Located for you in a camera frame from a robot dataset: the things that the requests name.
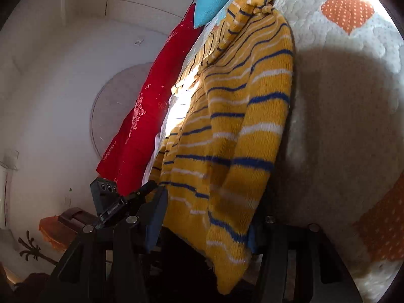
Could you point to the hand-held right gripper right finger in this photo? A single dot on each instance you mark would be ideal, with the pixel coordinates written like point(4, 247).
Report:
point(253, 238)

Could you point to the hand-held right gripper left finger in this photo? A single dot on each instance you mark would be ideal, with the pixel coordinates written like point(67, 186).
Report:
point(157, 217)

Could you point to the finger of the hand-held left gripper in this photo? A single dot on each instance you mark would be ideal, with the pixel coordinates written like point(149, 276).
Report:
point(142, 192)

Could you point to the yellow striped knit sweater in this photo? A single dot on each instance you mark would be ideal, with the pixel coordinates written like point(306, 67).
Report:
point(233, 139)

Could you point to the dark wooden furniture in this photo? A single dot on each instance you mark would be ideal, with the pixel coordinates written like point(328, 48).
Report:
point(77, 216)

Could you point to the orange fringed cloth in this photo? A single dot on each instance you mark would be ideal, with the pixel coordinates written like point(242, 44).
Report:
point(52, 230)

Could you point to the red patterned blanket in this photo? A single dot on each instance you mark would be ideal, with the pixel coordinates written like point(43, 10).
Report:
point(142, 116)

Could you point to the black floral decal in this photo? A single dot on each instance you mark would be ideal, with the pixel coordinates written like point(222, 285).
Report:
point(30, 249)

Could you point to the white quilt with orange hearts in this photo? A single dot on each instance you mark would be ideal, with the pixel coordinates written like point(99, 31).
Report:
point(341, 107)

